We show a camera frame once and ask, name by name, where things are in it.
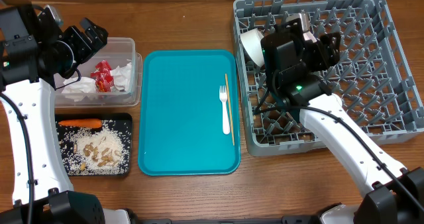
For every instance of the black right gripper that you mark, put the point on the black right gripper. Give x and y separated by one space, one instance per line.
327 54

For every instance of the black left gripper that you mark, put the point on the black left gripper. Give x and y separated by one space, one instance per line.
87 46

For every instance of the red snack wrapper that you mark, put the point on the red snack wrapper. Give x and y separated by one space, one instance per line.
102 75

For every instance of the white napkin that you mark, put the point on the white napkin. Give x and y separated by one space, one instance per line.
122 76

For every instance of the white tissue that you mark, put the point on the white tissue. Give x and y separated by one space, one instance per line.
72 87

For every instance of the cream bowl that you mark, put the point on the cream bowl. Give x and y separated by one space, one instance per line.
251 42

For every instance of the orange carrot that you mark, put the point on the orange carrot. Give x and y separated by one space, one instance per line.
83 123

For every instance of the white plastic fork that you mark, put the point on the white plastic fork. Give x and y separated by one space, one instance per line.
225 118

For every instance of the bowl with food scraps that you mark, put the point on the bowl with food scraps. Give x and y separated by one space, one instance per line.
308 36

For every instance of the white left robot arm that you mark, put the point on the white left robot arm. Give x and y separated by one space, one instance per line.
33 50

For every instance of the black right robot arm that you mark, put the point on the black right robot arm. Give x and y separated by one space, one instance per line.
390 192

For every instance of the clear plastic bin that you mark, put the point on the clear plastic bin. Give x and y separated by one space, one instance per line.
118 52

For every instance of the grey dish rack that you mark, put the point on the grey dish rack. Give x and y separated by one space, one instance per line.
373 78

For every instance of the wooden chopstick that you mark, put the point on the wooden chopstick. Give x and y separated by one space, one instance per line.
230 110

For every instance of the spilled rice and peanuts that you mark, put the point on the spilled rice and peanuts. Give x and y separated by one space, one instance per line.
96 147

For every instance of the black tray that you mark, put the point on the black tray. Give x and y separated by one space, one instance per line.
126 118

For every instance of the teal plastic tray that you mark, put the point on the teal plastic tray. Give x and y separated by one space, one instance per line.
181 131

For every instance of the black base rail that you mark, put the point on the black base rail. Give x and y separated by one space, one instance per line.
287 219

